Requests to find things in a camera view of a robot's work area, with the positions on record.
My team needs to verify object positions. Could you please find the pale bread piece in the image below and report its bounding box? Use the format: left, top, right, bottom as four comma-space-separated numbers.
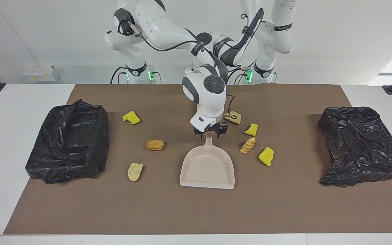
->
224, 111, 242, 125

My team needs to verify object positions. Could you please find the striped tan bread piece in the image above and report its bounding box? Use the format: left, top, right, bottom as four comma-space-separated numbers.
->
240, 137, 256, 154

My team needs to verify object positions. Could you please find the beige plastic dustpan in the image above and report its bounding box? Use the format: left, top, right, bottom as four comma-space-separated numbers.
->
180, 131, 235, 190

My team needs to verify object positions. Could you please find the brown fried nugget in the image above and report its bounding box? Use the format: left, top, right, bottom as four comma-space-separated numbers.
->
146, 140, 164, 151

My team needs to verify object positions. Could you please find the large yellow sponge chunk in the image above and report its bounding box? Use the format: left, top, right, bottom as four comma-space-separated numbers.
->
259, 147, 275, 167

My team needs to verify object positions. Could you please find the notched yellow sponge piece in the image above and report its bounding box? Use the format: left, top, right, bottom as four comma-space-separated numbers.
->
122, 111, 141, 125

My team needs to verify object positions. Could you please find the pale lumpy food piece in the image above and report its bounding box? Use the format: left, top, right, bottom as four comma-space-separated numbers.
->
127, 163, 144, 182

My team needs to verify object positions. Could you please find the black bag lined trash bin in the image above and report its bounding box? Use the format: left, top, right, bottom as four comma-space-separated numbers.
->
25, 99, 110, 184
317, 107, 392, 187

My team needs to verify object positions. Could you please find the brown table mat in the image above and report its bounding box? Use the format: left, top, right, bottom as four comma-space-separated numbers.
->
3, 84, 392, 235

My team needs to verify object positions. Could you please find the black left base cable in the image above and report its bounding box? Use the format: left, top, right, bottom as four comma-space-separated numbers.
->
227, 60, 251, 84

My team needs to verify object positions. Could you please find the black base cable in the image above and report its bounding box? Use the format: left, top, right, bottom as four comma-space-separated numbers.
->
110, 66, 128, 84
227, 60, 251, 84

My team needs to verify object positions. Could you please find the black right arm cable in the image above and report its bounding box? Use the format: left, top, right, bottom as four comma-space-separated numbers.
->
128, 20, 242, 118

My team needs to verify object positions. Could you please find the black right base cable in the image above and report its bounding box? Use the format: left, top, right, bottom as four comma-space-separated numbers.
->
110, 66, 128, 84

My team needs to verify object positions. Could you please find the white wall socket box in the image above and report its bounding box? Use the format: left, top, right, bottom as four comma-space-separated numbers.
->
22, 65, 60, 82

